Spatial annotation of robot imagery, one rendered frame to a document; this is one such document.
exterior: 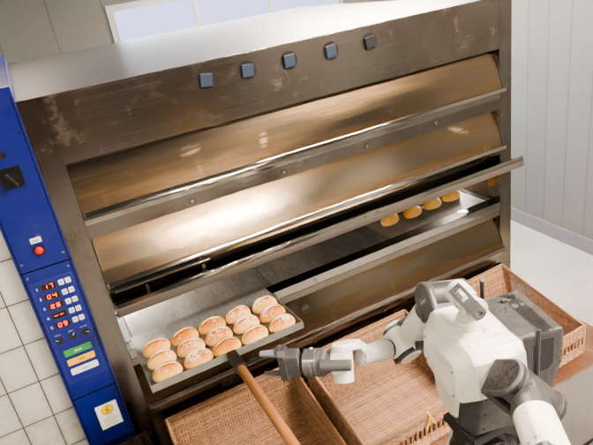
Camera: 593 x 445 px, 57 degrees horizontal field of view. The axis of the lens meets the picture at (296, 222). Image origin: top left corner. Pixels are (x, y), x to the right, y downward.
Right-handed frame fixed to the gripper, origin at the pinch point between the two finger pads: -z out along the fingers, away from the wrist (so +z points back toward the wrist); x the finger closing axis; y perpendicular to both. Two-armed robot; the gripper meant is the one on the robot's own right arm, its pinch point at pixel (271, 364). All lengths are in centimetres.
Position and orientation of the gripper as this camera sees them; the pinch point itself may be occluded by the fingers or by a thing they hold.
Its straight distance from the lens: 182.4
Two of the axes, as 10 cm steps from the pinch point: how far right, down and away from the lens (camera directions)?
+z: 9.8, -0.8, -1.9
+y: 1.4, -4.3, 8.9
